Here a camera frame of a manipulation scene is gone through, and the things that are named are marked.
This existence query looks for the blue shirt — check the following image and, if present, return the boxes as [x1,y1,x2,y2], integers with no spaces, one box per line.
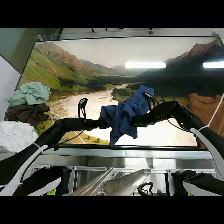
[99,84,156,147]

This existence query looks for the mint green garment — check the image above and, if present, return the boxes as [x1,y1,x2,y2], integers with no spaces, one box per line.
[5,81,52,107]

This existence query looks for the dark brown garment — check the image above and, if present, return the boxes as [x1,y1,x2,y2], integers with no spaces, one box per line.
[4,103,51,128]

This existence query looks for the rust brown garment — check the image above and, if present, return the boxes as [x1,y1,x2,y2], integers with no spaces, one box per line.
[187,92,224,150]

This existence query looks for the white garment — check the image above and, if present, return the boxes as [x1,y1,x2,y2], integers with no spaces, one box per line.
[0,120,40,154]

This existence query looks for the silver frame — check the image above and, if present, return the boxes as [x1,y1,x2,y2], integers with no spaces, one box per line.
[19,148,224,197]

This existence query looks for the black cable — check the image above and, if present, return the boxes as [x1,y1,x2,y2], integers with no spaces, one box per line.
[137,181,155,197]

